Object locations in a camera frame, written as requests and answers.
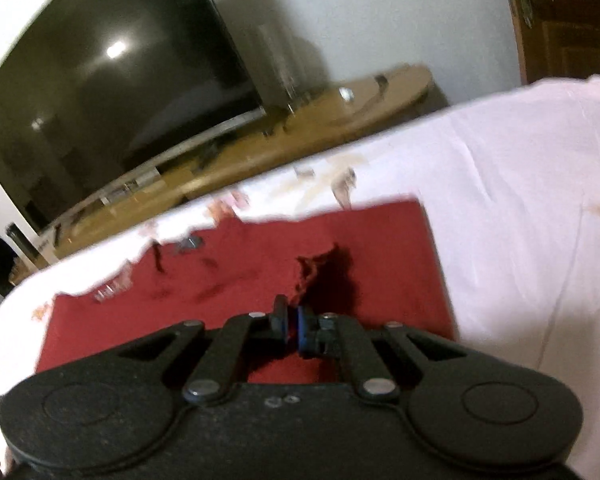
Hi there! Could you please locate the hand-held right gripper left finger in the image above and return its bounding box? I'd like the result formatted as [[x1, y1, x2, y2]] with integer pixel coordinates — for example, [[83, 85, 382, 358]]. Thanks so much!
[[117, 294, 291, 406]]

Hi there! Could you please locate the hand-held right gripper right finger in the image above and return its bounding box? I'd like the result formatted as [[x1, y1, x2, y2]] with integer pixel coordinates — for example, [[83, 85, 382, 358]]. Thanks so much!
[[295, 305, 461, 406]]

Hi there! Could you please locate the red cloth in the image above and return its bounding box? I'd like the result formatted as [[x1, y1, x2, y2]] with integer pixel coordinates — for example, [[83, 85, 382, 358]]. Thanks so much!
[[35, 200, 456, 386]]

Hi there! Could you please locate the wooden television console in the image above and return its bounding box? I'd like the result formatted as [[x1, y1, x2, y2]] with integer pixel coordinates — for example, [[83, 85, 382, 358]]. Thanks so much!
[[10, 64, 434, 281]]

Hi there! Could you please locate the silver set-top box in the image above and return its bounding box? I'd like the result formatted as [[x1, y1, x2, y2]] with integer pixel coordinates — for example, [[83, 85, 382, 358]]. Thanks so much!
[[97, 166, 162, 203]]

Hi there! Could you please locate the floral white bed sheet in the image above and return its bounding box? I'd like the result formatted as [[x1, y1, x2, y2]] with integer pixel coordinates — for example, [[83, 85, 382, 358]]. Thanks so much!
[[0, 67, 600, 411]]

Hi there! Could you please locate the clear glass vase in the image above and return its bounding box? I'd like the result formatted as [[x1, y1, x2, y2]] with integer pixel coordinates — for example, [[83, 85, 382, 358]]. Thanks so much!
[[252, 24, 303, 113]]

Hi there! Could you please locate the black flat screen television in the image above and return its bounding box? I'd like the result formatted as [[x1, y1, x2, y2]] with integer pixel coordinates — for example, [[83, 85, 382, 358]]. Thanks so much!
[[0, 0, 267, 235]]

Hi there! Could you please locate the metal door latch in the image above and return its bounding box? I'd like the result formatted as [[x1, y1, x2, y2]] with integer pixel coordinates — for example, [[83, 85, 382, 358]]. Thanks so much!
[[512, 0, 537, 29]]

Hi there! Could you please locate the brown wooden door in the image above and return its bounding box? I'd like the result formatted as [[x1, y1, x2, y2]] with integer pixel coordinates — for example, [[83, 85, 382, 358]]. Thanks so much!
[[497, 0, 600, 86]]

